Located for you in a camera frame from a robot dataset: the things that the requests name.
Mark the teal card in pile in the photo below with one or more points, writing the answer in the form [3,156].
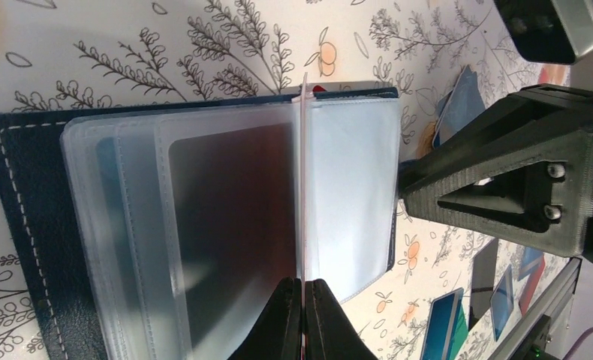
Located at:
[459,336]

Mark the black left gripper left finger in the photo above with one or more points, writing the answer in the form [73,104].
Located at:
[276,334]

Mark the red card pile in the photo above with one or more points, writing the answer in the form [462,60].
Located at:
[231,183]

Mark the floral patterned table mat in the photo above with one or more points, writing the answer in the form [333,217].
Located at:
[90,54]

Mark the blue denim card holder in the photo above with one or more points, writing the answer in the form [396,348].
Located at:
[87,198]

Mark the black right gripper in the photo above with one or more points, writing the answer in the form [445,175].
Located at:
[545,202]

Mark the blue card right of pile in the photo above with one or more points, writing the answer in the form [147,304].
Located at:
[502,302]

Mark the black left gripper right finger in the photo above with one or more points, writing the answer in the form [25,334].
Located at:
[329,333]

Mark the black card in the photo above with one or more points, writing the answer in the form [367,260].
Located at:
[482,282]

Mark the aluminium rail frame front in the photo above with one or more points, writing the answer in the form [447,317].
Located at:
[550,312]

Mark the red card lower right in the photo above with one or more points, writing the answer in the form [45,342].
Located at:
[531,285]

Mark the blue card lower right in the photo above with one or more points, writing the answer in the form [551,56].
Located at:
[530,261]

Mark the blue card with silver stripe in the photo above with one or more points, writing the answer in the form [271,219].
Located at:
[463,104]

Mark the blue striped card pile centre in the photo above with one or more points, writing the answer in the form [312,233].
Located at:
[441,325]

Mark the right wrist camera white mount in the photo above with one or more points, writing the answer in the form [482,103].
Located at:
[549,31]

